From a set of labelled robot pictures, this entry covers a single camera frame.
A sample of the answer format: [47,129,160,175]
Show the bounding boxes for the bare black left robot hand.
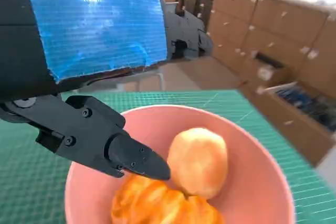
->
[0,0,214,182]

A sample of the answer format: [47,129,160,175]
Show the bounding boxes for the round pale toy bread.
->
[167,127,228,200]

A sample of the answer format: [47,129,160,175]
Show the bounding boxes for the rectangular orange toy bread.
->
[110,174,224,224]

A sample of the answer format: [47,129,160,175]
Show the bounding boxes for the pink bowl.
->
[64,104,297,224]

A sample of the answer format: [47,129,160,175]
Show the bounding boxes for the green cutting mat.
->
[0,90,336,224]

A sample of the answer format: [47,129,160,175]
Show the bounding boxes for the stacked brown cardboard boxes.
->
[131,0,336,96]

